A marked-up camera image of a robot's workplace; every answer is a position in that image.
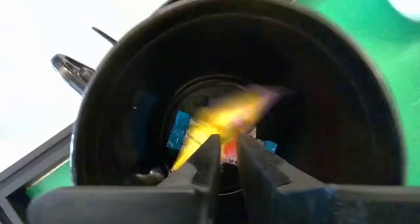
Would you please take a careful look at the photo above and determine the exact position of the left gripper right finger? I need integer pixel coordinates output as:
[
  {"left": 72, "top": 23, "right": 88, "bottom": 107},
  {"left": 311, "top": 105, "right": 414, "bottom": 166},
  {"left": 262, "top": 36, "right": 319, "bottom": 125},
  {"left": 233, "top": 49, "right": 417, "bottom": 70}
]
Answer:
[{"left": 238, "top": 134, "right": 420, "bottom": 224}]

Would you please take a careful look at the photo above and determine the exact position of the yellow Sour Patch Kids pack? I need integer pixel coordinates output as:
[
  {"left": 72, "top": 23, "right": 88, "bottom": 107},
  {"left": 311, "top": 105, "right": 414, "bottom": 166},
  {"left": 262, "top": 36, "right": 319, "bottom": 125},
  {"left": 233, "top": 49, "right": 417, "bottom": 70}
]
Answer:
[{"left": 172, "top": 85, "right": 280, "bottom": 172}]

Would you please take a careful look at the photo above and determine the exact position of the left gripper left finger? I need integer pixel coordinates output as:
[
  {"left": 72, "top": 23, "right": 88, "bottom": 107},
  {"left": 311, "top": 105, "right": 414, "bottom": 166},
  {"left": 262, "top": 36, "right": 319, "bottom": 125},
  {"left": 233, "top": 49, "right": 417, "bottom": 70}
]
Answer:
[{"left": 26, "top": 134, "right": 221, "bottom": 224}]

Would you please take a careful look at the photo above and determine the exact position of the black halloween bucket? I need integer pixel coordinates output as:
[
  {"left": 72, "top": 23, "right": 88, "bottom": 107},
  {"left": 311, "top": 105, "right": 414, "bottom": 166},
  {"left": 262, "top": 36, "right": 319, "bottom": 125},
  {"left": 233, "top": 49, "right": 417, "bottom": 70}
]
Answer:
[{"left": 51, "top": 0, "right": 405, "bottom": 198}]

